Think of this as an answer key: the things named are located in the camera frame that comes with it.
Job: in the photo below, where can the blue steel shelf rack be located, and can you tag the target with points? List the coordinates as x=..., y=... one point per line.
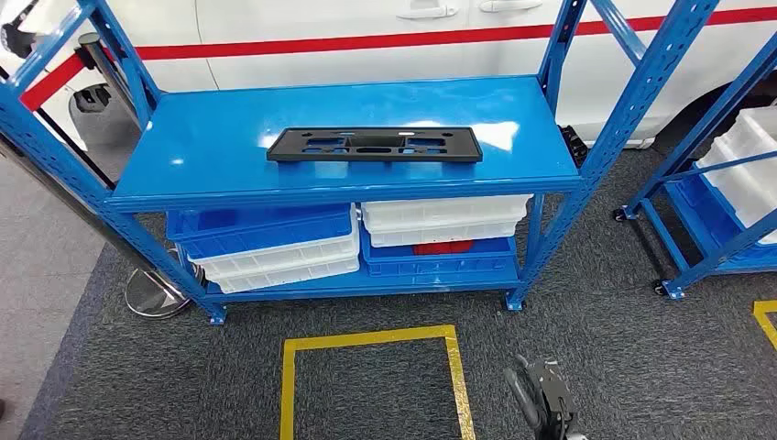
x=364, y=103

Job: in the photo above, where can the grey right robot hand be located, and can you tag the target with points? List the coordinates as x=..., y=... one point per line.
x=549, y=395

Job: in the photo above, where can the black ribbed object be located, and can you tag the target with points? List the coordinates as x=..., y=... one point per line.
x=573, y=146

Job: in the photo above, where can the chrome stanchion post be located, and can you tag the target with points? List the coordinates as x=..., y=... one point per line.
x=158, y=297
x=112, y=82

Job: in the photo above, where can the blue wheeled shelf rack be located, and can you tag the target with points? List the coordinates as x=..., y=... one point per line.
x=716, y=258

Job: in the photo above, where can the white car red stripe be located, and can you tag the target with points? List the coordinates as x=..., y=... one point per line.
x=364, y=67

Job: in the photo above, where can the red flat object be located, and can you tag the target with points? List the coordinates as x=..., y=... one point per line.
x=443, y=248

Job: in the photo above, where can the red stanchion belt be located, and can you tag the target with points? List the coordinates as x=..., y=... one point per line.
x=51, y=82

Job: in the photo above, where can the blue plastic bin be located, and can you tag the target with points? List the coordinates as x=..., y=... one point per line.
x=273, y=234
x=437, y=264
x=704, y=218

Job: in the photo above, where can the black plastic plate bracket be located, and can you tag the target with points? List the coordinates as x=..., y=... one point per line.
x=284, y=152

